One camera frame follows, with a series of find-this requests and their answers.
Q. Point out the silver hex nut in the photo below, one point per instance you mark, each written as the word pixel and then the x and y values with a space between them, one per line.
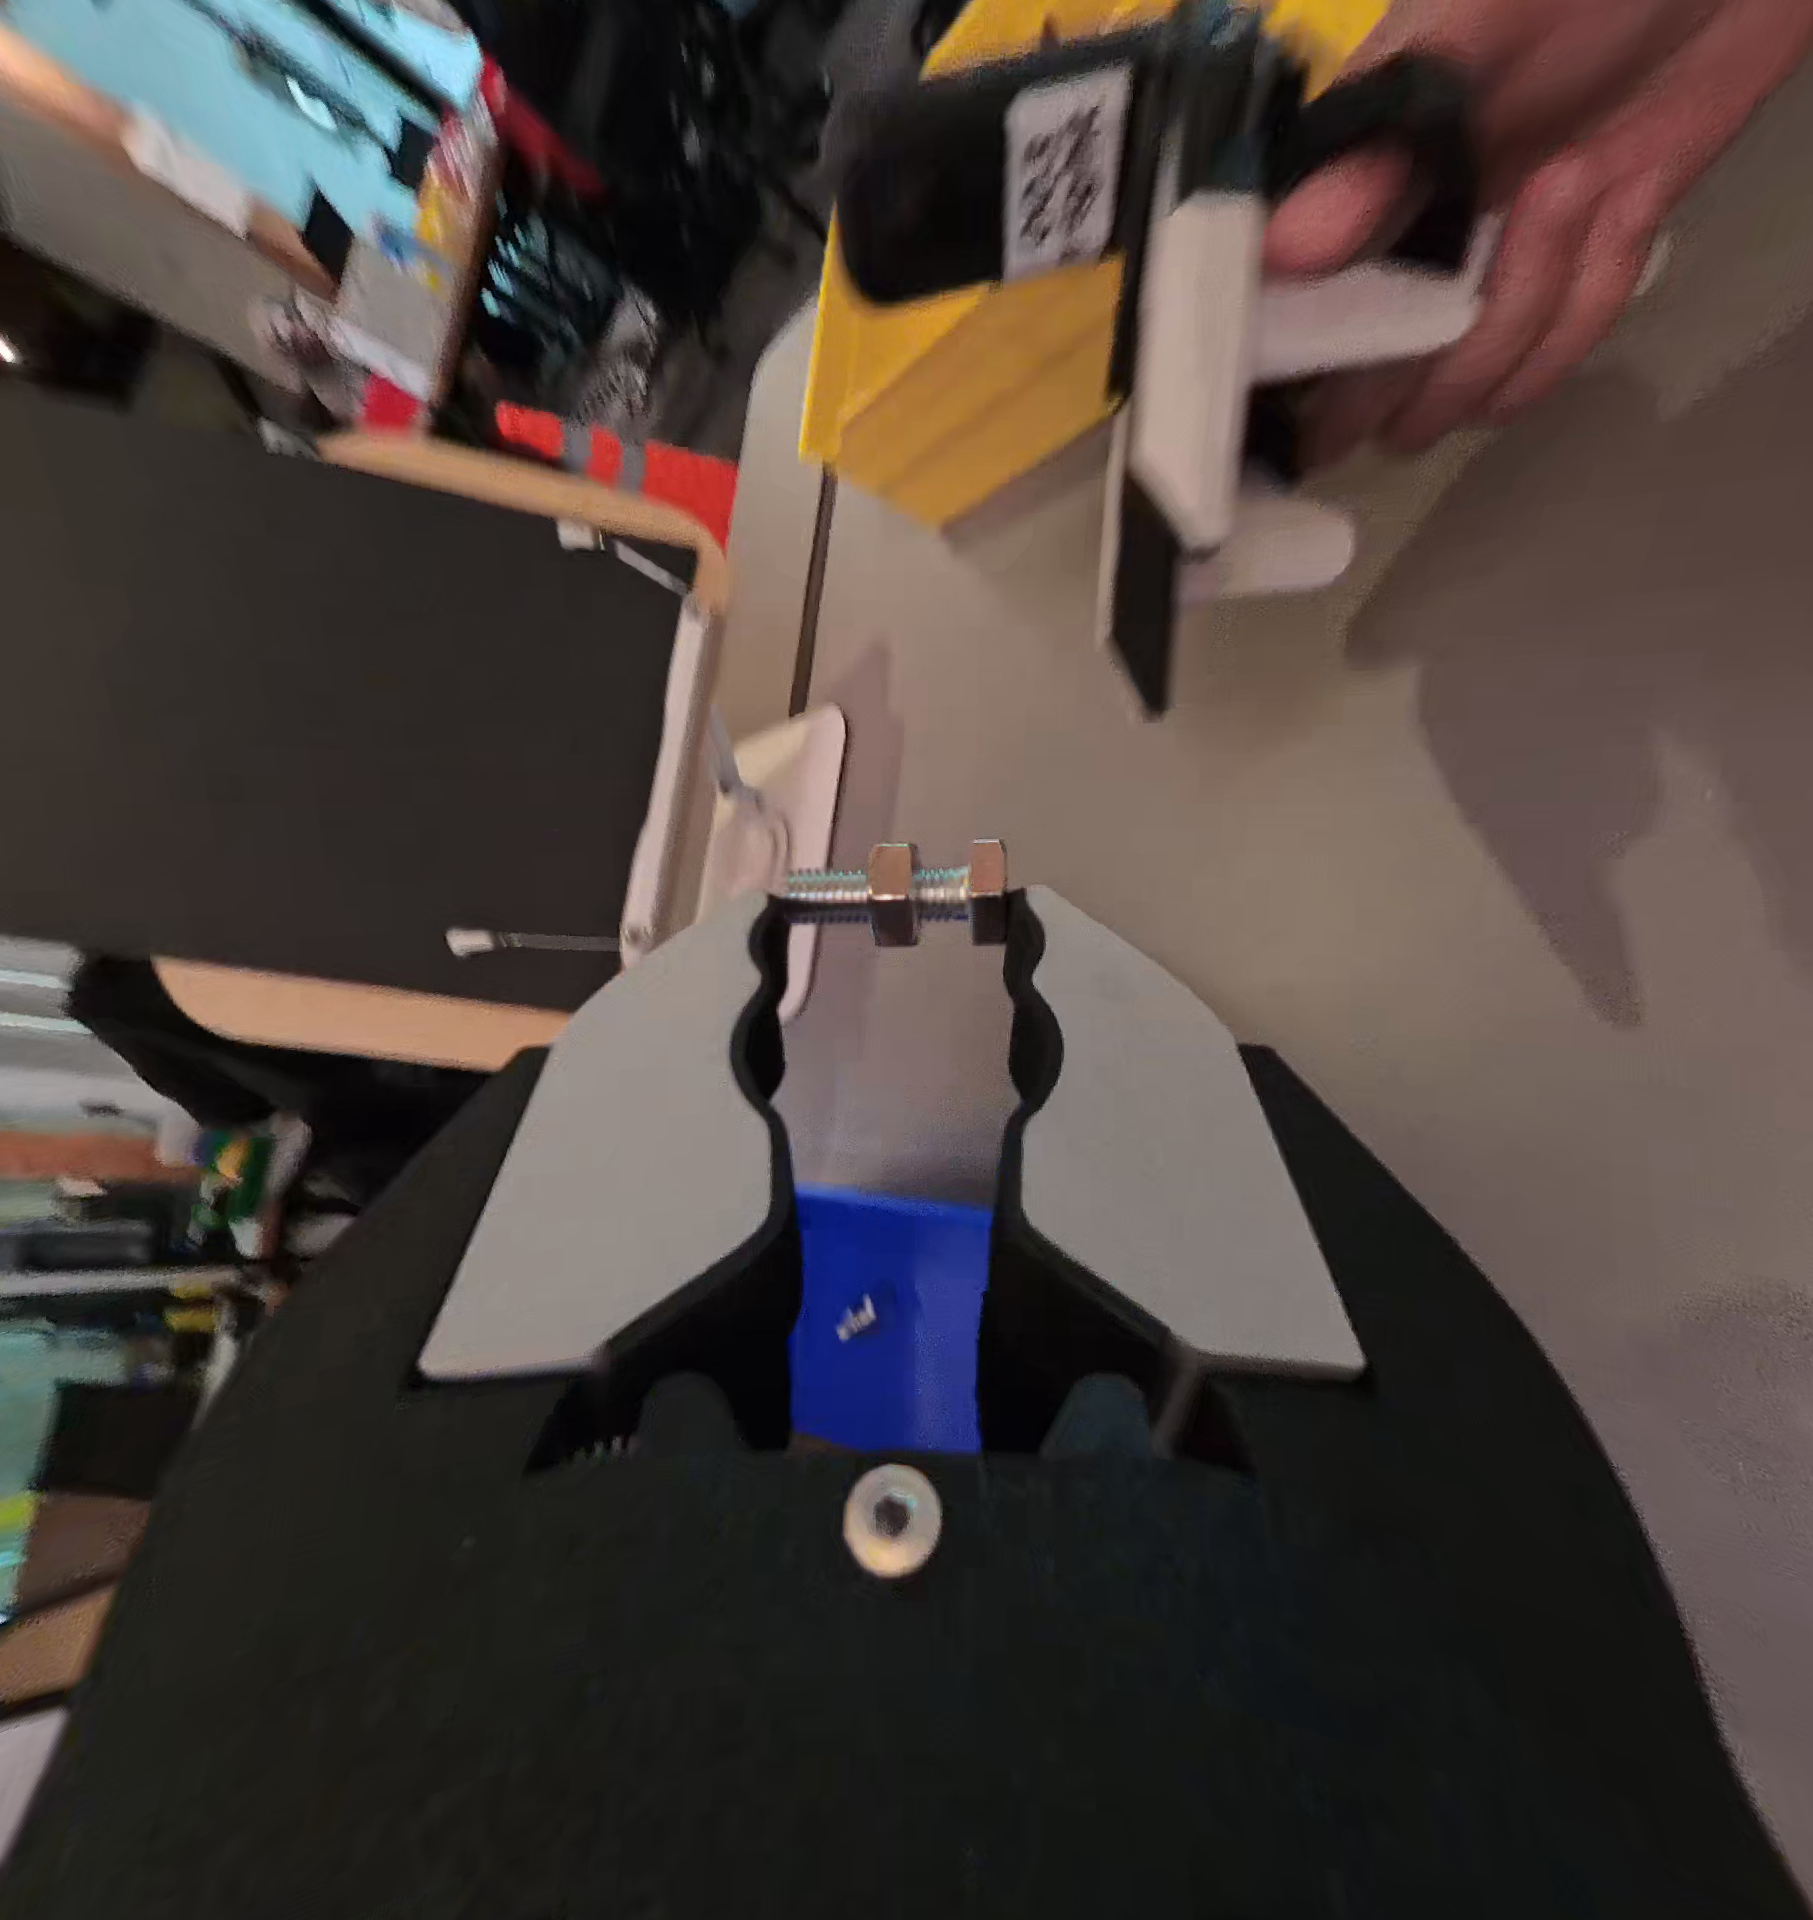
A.
pixel 895 897
pixel 989 892

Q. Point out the yellow plastic bin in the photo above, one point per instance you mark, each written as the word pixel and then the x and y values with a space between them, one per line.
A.
pixel 965 405

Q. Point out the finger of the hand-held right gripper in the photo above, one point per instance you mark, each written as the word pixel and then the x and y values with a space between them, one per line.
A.
pixel 1191 375
pixel 1274 549

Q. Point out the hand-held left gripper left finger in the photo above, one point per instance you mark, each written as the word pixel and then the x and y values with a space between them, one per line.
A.
pixel 620 1170

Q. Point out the blue plastic bin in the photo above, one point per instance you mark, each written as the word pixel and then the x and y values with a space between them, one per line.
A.
pixel 907 1260

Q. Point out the person's right hand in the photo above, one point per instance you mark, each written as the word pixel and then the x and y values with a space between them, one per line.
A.
pixel 1596 151

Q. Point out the orange traffic cone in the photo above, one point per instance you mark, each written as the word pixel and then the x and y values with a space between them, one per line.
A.
pixel 681 481

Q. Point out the silver bolt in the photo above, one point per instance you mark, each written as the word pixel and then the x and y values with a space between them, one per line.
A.
pixel 832 890

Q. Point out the grey desk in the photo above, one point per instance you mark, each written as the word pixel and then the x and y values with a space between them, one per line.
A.
pixel 1446 902

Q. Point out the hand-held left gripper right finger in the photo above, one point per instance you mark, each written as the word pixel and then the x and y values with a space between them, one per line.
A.
pixel 1177 1170

